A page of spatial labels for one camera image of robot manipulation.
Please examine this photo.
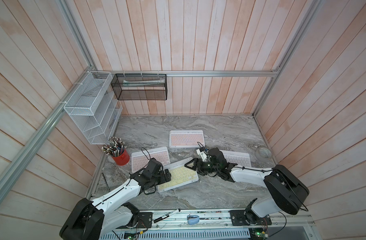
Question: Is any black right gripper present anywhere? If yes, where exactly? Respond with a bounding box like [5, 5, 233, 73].
[184, 158, 220, 176]

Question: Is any yellow key keyboard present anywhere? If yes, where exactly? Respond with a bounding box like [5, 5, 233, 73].
[157, 157, 199, 193]

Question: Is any pink keyboard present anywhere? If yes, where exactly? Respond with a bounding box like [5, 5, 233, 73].
[169, 130, 205, 149]
[131, 147, 170, 173]

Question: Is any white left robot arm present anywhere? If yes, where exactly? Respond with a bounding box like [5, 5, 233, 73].
[59, 158, 171, 240]

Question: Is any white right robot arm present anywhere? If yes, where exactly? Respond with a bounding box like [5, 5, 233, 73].
[185, 147, 310, 226]

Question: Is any black marker pen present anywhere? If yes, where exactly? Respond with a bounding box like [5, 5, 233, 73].
[153, 209, 181, 224]

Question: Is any red pen cup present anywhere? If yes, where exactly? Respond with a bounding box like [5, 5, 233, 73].
[101, 137, 130, 166]

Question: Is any white key keyboard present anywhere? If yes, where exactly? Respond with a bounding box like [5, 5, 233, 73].
[221, 150, 252, 168]

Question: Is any blue tape dispenser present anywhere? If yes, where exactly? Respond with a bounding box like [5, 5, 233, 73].
[187, 215, 200, 226]

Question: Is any clear tape roll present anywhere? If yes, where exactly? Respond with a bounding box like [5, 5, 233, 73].
[255, 146, 273, 162]

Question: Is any black mesh basket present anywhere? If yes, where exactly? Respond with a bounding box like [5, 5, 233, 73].
[111, 73, 168, 101]

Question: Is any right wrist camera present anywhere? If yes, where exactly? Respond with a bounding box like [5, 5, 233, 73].
[196, 147, 209, 162]

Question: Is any aluminium mounting rail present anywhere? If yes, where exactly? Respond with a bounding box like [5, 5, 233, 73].
[65, 206, 316, 232]

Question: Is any white wire mesh shelf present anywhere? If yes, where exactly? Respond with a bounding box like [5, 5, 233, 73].
[64, 71, 123, 145]

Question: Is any aluminium frame bar back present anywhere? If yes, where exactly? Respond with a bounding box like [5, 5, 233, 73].
[96, 70, 278, 77]

